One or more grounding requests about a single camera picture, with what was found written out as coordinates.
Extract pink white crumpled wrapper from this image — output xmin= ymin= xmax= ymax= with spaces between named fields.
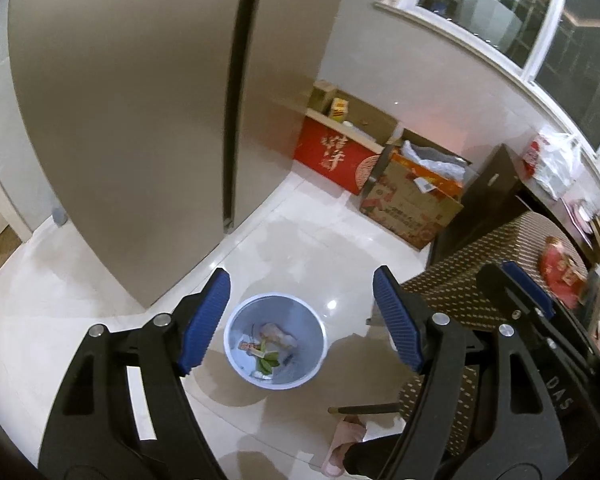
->
xmin=259 ymin=323 xmax=299 ymax=351

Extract dark wooden bar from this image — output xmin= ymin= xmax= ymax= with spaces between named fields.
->
xmin=328 ymin=401 xmax=399 ymax=416

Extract red snack packet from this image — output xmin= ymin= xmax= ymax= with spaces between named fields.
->
xmin=539 ymin=235 xmax=589 ymax=311

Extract blue plastic trash bin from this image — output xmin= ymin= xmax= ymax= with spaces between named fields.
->
xmin=223 ymin=296 xmax=327 ymax=389

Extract grey white plastic bag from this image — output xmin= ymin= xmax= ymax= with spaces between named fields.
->
xmin=401 ymin=140 xmax=469 ymax=182

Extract small yellow box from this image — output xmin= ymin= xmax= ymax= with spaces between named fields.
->
xmin=328 ymin=98 xmax=351 ymax=124

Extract person's leg dark trousers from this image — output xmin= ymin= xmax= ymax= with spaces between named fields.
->
xmin=342 ymin=435 xmax=407 ymax=480

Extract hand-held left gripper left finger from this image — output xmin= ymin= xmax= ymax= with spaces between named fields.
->
xmin=37 ymin=267 xmax=231 ymax=480

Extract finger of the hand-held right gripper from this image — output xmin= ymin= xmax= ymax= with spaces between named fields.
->
xmin=479 ymin=261 xmax=556 ymax=341

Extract green leaf scraps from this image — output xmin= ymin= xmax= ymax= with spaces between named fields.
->
xmin=254 ymin=342 xmax=282 ymax=376

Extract round table patterned tablecloth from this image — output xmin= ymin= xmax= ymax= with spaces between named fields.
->
xmin=365 ymin=210 xmax=600 ymax=467

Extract beige grey refrigerator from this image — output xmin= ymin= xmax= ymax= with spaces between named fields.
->
xmin=7 ymin=0 xmax=344 ymax=311

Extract pink slipper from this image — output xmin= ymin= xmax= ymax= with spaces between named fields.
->
xmin=320 ymin=415 xmax=369 ymax=478

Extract small brown cardboard carton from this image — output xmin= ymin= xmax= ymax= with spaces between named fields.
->
xmin=312 ymin=80 xmax=339 ymax=116

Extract white plastic shopping bag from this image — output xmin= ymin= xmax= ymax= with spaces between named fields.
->
xmin=522 ymin=130 xmax=584 ymax=200

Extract red cardboard gift box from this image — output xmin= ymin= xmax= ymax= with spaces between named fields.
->
xmin=292 ymin=114 xmax=387 ymax=196

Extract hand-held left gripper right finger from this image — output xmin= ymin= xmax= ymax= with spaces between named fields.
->
xmin=372 ymin=266 xmax=554 ymax=480

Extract white framed window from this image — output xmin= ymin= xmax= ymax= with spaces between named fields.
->
xmin=374 ymin=0 xmax=600 ymax=162

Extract printed brown cardboard box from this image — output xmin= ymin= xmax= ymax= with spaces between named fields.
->
xmin=359 ymin=152 xmax=465 ymax=251

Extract dark wooden cabinet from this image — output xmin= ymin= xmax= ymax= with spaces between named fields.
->
xmin=427 ymin=143 xmax=600 ymax=311

